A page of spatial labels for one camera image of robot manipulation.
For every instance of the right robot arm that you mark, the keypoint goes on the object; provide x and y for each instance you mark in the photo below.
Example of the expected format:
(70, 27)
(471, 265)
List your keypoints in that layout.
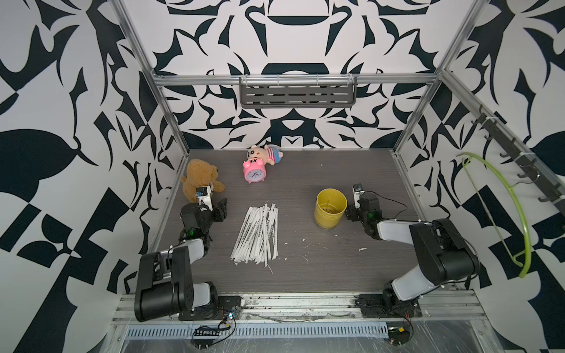
(443, 256)

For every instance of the black wall hook rail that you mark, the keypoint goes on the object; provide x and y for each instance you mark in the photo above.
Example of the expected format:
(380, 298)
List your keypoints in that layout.
(534, 170)

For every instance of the brown teddy bear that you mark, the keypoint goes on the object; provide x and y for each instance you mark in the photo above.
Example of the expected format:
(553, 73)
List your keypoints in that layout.
(200, 174)

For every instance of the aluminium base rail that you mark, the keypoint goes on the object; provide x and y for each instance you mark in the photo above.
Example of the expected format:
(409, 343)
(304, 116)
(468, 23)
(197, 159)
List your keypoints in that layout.
(446, 305)

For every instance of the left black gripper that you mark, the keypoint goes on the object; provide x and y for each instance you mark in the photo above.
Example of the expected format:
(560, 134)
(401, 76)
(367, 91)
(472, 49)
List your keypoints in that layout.
(220, 212)

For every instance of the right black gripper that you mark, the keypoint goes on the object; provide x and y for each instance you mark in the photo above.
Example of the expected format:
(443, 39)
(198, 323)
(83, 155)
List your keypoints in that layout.
(352, 212)

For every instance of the grey slotted wall shelf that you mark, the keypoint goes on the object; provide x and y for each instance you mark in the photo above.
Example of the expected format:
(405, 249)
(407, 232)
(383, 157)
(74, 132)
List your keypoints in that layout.
(297, 91)

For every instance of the white cable duct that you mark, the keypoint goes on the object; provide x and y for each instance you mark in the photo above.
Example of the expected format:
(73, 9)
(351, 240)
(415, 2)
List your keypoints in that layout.
(249, 330)

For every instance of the fifteenth white straw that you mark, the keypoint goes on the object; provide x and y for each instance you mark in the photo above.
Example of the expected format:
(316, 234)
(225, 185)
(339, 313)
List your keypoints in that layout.
(272, 234)

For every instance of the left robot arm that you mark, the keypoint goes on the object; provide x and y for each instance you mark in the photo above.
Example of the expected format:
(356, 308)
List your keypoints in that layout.
(165, 284)

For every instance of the pink alarm clock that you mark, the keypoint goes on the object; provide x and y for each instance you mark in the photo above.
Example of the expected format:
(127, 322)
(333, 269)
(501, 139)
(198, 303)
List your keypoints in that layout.
(254, 170)

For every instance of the yellow plastic cup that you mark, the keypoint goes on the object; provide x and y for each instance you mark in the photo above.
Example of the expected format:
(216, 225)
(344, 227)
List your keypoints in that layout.
(329, 208)

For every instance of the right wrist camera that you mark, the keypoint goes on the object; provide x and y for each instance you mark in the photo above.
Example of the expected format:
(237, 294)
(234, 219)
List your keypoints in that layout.
(358, 191)

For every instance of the green plastic hanger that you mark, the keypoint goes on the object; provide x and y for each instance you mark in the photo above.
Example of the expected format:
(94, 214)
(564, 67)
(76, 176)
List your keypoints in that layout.
(500, 214)

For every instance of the eleventh white straw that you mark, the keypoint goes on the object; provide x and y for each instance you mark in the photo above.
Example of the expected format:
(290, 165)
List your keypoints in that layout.
(275, 234)

